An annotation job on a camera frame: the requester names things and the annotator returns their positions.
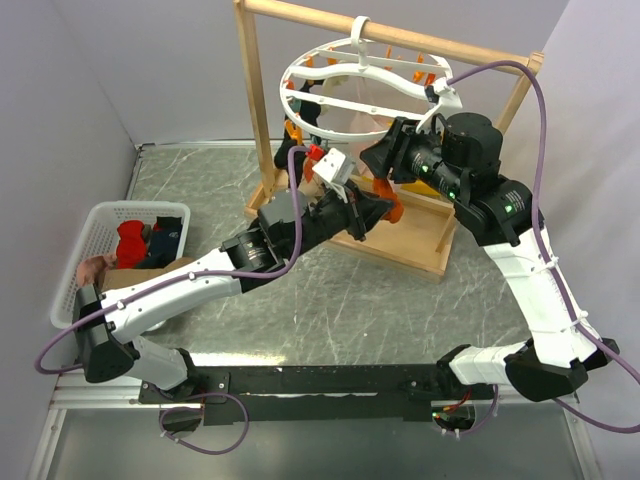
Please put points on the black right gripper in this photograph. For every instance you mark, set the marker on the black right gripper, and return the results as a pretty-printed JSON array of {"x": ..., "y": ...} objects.
[{"x": 394, "y": 148}]

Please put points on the cream sock on hanger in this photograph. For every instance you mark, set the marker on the cream sock on hanger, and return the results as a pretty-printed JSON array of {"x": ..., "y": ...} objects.
[{"x": 328, "y": 87}]

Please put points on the red sock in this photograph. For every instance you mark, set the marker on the red sock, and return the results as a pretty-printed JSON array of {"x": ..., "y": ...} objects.
[{"x": 131, "y": 248}]

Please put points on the pink sock in basket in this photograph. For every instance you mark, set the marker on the pink sock in basket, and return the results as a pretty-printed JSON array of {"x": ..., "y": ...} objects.
[{"x": 91, "y": 271}]

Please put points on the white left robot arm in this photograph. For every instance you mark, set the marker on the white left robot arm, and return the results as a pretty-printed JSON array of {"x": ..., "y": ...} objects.
[{"x": 112, "y": 344}]

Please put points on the white plastic basket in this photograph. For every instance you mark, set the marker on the white plastic basket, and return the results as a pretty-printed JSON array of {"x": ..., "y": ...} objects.
[{"x": 99, "y": 236}]

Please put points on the navy sock in basket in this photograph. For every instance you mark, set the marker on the navy sock in basket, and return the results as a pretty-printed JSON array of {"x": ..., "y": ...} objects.
[{"x": 163, "y": 244}]

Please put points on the orange sock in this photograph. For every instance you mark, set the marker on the orange sock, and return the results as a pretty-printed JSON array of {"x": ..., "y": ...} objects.
[{"x": 387, "y": 204}]

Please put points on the yellow plastic tray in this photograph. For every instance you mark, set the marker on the yellow plastic tray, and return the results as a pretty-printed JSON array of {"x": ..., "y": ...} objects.
[{"x": 420, "y": 188}]

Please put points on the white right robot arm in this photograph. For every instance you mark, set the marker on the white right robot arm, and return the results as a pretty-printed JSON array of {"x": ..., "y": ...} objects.
[{"x": 459, "y": 157}]

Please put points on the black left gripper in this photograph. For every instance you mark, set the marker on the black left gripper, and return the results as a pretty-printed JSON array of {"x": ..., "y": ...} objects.
[{"x": 362, "y": 210}]

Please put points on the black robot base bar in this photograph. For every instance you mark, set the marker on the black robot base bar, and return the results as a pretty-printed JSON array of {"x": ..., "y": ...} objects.
[{"x": 330, "y": 392}]

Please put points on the argyle patterned sock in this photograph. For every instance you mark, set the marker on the argyle patterned sock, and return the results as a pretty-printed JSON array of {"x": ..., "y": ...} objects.
[{"x": 311, "y": 184}]

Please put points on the brown ribbed sock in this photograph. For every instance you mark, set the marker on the brown ribbed sock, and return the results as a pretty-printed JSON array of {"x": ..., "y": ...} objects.
[{"x": 122, "y": 278}]

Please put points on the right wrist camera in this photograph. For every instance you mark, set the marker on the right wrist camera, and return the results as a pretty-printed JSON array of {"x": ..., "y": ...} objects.
[{"x": 444, "y": 99}]

